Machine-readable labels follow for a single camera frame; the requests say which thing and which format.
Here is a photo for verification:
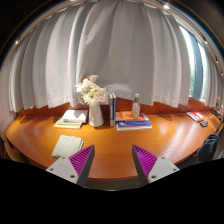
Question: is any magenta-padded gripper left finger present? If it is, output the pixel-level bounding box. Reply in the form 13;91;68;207
45;143;96;188

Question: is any white vase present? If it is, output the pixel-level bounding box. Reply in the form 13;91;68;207
87;103;105;128

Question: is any blue flat book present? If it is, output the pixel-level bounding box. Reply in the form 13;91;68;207
115;120;153;131

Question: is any clear bottle with green cap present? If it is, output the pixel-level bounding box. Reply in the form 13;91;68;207
131;93;142;120

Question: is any wooden chair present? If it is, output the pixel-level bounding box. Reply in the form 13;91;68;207
0;129;27;164

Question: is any window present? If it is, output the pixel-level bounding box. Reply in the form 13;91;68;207
179;24;208;101

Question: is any dark upright book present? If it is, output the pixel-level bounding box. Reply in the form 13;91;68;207
108;93;114;128

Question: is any red book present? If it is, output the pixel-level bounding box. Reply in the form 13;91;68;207
185;111;205;123

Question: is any grey book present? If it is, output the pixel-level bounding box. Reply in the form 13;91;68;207
56;118;83;127

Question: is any white curtain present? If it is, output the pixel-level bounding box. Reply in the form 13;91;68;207
8;0;224;114

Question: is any black jacket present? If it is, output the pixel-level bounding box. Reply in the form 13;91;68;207
196;131;221;163

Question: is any pale green towel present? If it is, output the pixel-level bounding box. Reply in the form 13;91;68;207
51;134;85;159

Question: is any blue upright book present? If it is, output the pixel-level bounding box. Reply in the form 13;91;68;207
112;92;117;128

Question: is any orange book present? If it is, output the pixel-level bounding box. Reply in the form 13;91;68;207
114;110;150;123

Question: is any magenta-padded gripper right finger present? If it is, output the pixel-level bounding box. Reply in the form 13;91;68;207
131;143;181;187

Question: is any white flower bouquet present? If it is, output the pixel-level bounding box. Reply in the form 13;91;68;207
74;74;108;107

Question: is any white book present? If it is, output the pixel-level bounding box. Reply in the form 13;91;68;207
61;109;89;124

